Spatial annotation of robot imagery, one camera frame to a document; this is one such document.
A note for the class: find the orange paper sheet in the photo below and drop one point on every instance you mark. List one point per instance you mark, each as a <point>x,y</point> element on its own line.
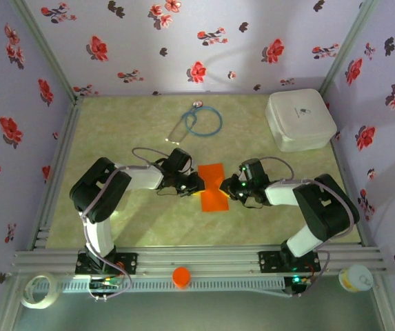
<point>212,172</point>

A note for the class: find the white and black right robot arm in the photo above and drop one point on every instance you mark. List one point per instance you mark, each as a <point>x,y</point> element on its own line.
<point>307,241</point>

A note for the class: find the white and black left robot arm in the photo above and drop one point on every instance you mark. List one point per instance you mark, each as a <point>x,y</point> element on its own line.
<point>99,238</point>

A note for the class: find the blue tube stethoscope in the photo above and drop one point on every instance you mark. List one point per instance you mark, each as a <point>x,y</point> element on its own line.
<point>197,103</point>

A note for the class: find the white lidded plastic box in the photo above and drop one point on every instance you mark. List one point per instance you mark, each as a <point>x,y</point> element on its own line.
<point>300,117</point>

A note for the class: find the orange plastic cap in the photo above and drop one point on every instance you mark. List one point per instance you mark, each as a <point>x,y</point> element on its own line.
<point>181,276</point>

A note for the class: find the yellow-white tape roll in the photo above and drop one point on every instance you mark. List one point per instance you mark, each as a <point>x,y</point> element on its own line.
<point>357,277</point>

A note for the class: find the clear tape roll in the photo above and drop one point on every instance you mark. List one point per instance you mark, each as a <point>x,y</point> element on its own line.
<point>38,305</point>

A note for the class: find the aluminium mounting rail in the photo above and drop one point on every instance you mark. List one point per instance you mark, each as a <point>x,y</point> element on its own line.
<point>200,258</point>

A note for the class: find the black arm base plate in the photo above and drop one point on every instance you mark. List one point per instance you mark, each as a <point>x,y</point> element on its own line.
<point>128,260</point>
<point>269,262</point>

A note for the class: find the aluminium side rail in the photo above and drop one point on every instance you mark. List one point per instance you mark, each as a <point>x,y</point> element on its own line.
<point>61,155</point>
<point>354,207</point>

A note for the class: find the aluminium frame post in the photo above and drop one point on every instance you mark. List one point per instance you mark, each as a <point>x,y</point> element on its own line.
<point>48,51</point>
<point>388,310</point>
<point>349,45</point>
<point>5,310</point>

